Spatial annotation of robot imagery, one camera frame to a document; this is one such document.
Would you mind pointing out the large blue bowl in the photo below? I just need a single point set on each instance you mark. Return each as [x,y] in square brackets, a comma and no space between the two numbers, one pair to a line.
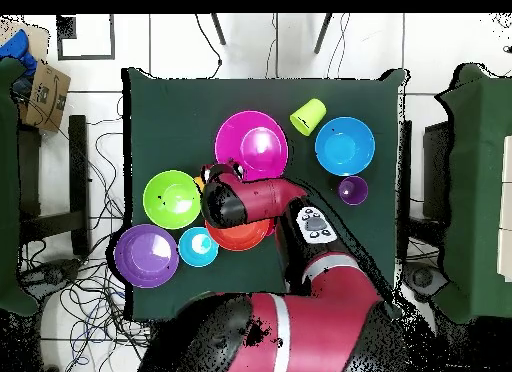
[344,146]

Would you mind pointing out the small blue bowl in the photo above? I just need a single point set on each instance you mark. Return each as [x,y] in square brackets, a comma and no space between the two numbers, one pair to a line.
[198,247]

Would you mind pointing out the white box stack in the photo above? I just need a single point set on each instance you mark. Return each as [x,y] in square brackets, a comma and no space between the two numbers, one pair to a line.
[506,208]

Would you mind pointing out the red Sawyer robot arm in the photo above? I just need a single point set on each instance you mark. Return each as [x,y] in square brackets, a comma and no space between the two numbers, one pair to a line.
[320,328]

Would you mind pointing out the orange cup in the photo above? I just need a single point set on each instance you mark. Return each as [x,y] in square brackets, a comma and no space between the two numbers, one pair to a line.
[198,182]

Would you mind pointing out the green cup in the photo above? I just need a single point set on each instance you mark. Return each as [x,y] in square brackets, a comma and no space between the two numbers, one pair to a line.
[308,116]

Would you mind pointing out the cardboard box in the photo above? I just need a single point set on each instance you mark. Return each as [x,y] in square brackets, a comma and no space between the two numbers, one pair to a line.
[46,96]

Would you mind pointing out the large orange-red bowl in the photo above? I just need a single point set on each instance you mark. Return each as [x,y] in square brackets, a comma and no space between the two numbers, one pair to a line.
[240,238]

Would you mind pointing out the blue cloth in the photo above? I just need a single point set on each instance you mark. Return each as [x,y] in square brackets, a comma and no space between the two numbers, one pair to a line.
[16,48]

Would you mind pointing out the black frame stand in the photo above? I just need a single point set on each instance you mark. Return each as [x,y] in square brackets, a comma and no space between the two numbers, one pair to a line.
[78,168]

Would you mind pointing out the grey pedestal foot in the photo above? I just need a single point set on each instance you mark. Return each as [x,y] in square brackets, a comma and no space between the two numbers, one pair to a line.
[424,278]
[52,271]

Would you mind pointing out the black cabinet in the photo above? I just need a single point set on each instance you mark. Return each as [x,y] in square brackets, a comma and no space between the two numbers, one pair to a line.
[436,168]

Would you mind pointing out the black tripod leg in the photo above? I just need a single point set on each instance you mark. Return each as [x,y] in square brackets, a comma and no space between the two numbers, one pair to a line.
[322,34]
[218,30]

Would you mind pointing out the purple cup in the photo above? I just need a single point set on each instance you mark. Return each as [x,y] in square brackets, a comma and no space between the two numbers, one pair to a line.
[352,190]

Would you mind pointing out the large pink bowl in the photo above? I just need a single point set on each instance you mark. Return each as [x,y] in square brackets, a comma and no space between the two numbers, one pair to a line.
[248,144]

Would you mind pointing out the large green bowl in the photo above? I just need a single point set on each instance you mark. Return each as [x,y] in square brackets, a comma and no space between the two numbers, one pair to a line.
[172,200]

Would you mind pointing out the dark green tablecloth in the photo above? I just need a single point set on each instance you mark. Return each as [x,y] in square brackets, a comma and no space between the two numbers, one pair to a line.
[180,128]

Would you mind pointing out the neighbouring green covered table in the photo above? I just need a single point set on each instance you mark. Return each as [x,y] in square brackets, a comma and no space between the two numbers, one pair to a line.
[8,188]
[480,188]

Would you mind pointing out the large purple bowl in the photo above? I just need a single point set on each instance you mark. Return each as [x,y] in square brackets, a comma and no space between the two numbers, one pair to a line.
[146,256]

